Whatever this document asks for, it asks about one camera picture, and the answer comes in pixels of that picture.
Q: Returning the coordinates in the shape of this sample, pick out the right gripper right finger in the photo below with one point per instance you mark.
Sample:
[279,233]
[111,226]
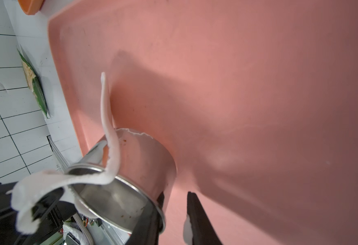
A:
[199,230]

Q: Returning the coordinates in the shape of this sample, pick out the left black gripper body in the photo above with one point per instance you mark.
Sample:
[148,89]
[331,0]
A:
[37,223]

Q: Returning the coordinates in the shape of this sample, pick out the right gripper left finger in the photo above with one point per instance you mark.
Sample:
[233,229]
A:
[150,224]

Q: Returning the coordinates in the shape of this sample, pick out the white dough scrap strip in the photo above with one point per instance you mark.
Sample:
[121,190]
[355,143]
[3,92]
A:
[28,191]

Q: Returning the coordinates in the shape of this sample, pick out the pink plastic tray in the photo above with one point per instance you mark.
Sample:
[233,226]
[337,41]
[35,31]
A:
[257,101]

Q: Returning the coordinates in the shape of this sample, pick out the green yellow packet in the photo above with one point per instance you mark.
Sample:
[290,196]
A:
[34,85]

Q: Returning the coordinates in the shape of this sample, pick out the orange plastic tray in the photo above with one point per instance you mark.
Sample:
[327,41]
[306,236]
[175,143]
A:
[31,7]

